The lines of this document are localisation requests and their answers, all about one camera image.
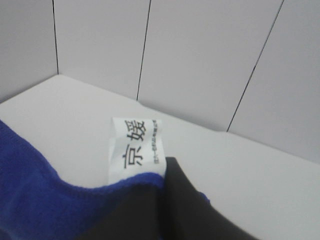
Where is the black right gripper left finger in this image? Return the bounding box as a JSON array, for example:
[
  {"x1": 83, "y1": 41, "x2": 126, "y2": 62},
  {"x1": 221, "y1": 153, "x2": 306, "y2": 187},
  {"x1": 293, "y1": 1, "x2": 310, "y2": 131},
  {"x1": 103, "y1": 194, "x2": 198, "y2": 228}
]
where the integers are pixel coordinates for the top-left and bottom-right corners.
[{"x1": 77, "y1": 185, "x2": 162, "y2": 240}]

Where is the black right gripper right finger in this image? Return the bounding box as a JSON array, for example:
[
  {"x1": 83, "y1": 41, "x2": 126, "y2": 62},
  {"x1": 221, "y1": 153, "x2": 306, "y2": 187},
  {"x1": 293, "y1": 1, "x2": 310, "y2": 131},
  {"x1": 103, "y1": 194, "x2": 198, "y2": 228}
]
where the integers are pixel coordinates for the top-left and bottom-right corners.
[{"x1": 162, "y1": 157, "x2": 257, "y2": 240}]

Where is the blue towel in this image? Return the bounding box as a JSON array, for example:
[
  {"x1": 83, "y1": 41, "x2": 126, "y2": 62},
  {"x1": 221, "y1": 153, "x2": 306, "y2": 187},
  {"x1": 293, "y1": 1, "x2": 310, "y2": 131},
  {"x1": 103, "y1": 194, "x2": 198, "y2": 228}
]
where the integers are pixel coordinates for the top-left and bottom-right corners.
[{"x1": 0, "y1": 116, "x2": 211, "y2": 240}]

